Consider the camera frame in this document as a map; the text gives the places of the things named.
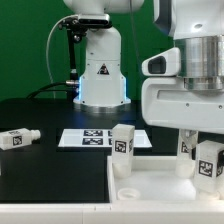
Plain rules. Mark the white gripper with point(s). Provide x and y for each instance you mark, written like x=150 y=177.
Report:
x=166 y=103

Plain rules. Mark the white square tabletop tray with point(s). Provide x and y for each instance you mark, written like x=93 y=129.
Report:
x=152 y=179

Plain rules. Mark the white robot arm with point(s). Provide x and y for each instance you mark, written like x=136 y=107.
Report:
x=103 y=100

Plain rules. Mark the white marker sheet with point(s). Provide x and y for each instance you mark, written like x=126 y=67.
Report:
x=98 y=138

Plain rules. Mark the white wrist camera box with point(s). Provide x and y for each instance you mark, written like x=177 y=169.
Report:
x=165 y=64

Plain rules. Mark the white front rail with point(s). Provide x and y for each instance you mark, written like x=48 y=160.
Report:
x=196 y=212

